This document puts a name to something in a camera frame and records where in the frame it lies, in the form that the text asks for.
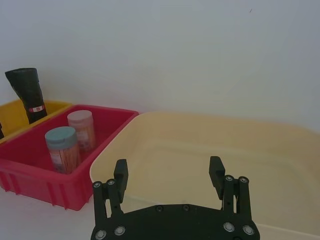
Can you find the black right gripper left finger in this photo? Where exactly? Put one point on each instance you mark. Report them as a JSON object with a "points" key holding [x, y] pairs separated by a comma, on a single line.
{"points": [[121, 175]]}

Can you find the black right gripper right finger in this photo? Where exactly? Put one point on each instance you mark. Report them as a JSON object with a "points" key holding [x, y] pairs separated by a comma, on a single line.
{"points": [[216, 175]]}

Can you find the cream plastic bin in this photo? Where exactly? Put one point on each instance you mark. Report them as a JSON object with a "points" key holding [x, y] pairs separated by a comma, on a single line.
{"points": [[175, 145]]}

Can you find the jar with pink lid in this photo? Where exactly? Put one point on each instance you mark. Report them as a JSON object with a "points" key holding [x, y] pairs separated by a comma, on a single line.
{"points": [[83, 130]]}

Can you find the jar with blue-grey lid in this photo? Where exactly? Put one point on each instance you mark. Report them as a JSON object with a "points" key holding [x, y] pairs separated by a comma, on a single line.
{"points": [[62, 147]]}

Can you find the red plastic bin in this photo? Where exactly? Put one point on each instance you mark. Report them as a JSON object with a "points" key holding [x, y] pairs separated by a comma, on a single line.
{"points": [[30, 160]]}

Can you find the yellow plastic bin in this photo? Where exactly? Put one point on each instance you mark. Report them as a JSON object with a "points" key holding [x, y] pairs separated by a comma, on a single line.
{"points": [[12, 117]]}

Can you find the black flashlight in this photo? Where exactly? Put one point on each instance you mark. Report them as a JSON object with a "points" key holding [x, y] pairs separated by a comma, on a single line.
{"points": [[28, 92]]}

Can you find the small dark object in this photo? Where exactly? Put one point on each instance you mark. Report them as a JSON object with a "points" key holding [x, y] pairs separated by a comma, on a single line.
{"points": [[1, 131]]}

